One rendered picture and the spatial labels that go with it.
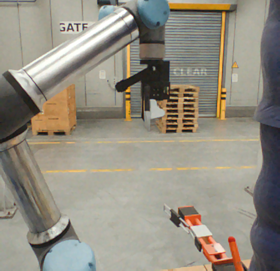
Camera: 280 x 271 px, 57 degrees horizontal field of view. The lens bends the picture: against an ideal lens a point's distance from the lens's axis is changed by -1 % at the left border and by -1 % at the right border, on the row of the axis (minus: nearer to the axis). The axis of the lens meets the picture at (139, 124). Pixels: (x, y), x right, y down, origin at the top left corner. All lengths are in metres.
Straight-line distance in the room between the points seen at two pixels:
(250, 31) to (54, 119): 7.60
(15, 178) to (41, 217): 0.12
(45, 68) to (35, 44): 9.75
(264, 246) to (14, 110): 0.51
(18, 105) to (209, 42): 9.82
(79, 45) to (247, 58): 10.35
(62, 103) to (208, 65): 5.55
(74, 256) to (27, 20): 9.98
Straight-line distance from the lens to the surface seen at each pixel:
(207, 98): 10.19
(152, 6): 0.59
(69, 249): 0.70
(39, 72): 0.51
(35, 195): 0.70
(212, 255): 1.00
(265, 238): 0.55
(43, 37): 10.20
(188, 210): 1.20
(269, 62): 0.47
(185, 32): 9.98
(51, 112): 7.37
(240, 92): 10.74
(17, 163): 0.66
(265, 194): 0.51
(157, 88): 0.77
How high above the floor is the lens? 1.68
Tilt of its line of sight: 11 degrees down
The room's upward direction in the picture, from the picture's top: straight up
